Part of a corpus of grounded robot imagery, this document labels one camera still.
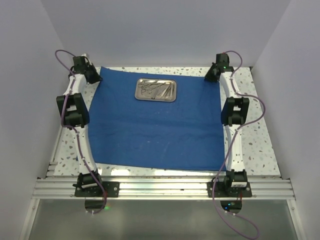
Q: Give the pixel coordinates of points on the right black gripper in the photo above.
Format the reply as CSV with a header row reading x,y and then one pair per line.
x,y
208,76

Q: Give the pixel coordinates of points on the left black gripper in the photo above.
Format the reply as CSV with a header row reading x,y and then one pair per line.
x,y
96,77

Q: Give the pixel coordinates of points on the steel instrument tray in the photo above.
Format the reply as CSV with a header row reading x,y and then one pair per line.
x,y
147,97

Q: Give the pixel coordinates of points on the blue surgical cloth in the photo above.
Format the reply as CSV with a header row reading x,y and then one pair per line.
x,y
185,134

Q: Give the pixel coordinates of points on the steel surgical scissors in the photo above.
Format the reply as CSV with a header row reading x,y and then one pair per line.
x,y
147,85

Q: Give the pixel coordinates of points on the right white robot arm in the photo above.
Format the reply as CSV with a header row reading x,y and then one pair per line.
x,y
233,115

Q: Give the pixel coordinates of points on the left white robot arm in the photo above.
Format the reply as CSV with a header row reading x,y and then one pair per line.
x,y
74,116

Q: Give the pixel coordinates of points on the steel tweezers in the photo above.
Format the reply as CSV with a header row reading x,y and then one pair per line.
x,y
170,92

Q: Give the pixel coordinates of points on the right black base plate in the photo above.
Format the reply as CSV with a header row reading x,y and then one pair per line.
x,y
247,190

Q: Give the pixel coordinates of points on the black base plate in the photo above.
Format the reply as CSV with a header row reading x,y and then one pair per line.
x,y
111,189
247,190

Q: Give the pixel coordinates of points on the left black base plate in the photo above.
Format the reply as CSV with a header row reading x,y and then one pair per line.
x,y
111,189

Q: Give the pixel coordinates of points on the aluminium rail frame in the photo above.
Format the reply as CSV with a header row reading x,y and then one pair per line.
x,y
165,204

